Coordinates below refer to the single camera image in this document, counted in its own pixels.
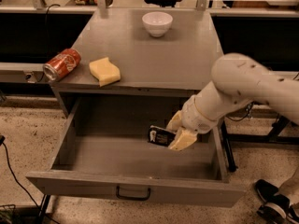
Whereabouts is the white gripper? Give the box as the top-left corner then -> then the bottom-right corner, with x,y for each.
166,95 -> 218,151

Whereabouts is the black rxbar chocolate wrapper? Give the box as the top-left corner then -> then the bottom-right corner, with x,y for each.
148,125 -> 176,147

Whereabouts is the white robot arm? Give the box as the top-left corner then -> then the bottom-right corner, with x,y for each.
166,53 -> 299,151

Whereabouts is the grey open top drawer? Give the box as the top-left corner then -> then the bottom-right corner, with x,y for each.
27,94 -> 245,207

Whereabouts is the black table leg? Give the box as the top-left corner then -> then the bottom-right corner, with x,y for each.
221,122 -> 237,172

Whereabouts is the grey cabinet table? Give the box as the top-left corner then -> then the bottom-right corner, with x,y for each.
51,8 -> 223,115

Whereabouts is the yellow sponge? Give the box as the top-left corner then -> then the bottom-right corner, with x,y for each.
89,57 -> 121,87

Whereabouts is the white ceramic bowl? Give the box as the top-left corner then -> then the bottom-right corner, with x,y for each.
142,11 -> 173,37

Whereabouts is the black sneaker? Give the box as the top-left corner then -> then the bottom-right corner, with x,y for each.
254,179 -> 299,224

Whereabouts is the red soda can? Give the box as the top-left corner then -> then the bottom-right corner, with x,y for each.
43,49 -> 81,81

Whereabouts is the black drawer handle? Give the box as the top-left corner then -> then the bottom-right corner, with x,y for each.
115,186 -> 151,202

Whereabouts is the black floor cable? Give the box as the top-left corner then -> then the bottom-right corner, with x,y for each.
0,135 -> 60,224

